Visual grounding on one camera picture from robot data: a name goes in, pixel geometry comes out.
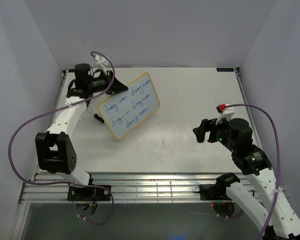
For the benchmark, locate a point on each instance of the blue label right corner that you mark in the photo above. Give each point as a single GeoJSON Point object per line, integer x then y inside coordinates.
{"type": "Point", "coordinates": [225, 69]}

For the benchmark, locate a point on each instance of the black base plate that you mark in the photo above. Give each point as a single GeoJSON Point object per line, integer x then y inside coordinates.
{"type": "Point", "coordinates": [76, 194]}
{"type": "Point", "coordinates": [212, 192]}

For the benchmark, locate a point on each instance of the yellow framed whiteboard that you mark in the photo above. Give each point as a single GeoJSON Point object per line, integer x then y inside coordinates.
{"type": "Point", "coordinates": [122, 112]}

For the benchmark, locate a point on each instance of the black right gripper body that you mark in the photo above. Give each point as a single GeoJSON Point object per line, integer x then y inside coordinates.
{"type": "Point", "coordinates": [218, 132]}

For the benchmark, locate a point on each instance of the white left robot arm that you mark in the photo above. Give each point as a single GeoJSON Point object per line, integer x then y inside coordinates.
{"type": "Point", "coordinates": [55, 151]}

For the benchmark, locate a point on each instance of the aluminium rail frame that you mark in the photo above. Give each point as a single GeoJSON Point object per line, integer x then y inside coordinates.
{"type": "Point", "coordinates": [160, 159]}

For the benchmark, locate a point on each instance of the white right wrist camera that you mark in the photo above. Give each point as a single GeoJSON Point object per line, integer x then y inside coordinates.
{"type": "Point", "coordinates": [225, 112]}

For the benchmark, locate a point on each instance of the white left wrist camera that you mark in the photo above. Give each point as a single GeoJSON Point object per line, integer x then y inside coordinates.
{"type": "Point", "coordinates": [101, 61]}

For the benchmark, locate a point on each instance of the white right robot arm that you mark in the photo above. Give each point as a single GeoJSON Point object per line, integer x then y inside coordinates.
{"type": "Point", "coordinates": [272, 214]}

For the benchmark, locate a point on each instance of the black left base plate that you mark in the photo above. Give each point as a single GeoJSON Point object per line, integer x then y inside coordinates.
{"type": "Point", "coordinates": [76, 194]}

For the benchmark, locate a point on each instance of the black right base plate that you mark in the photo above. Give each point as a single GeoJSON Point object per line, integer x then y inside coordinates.
{"type": "Point", "coordinates": [212, 192]}

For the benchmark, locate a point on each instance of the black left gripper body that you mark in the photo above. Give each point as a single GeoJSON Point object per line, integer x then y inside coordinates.
{"type": "Point", "coordinates": [102, 84]}

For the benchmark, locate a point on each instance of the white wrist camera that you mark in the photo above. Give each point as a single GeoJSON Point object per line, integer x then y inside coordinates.
{"type": "Point", "coordinates": [225, 112]}
{"type": "Point", "coordinates": [101, 61]}

